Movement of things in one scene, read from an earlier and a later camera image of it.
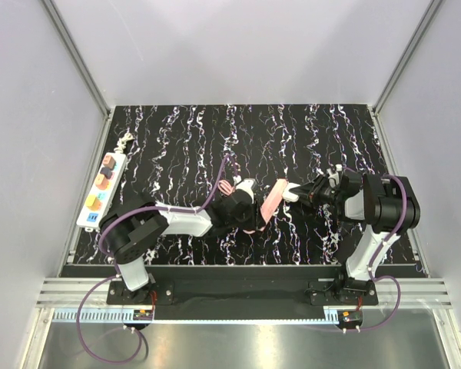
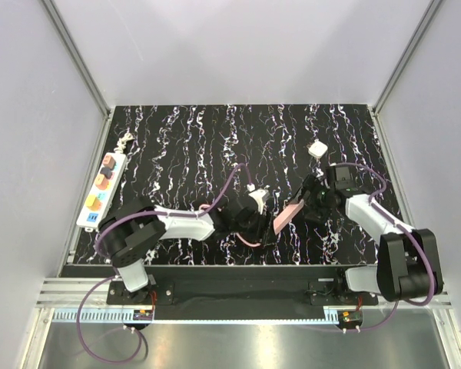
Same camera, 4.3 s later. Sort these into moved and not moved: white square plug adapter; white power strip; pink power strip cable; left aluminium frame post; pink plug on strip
Moved: white square plug adapter; pink power strip cable
Not moved: pink plug on strip; left aluminium frame post; white power strip
